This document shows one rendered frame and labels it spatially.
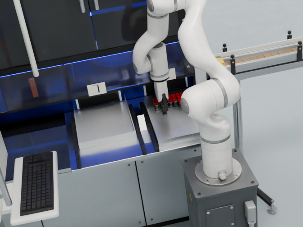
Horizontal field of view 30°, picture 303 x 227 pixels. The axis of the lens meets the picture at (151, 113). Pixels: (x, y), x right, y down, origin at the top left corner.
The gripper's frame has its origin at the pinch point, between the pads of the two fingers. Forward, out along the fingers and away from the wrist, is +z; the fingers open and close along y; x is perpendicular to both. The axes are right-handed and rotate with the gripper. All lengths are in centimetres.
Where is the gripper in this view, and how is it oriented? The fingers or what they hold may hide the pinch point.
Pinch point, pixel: (163, 106)
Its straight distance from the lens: 262.2
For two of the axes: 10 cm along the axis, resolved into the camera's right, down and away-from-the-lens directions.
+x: 9.7, -2.0, 0.9
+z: 1.2, 8.3, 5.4
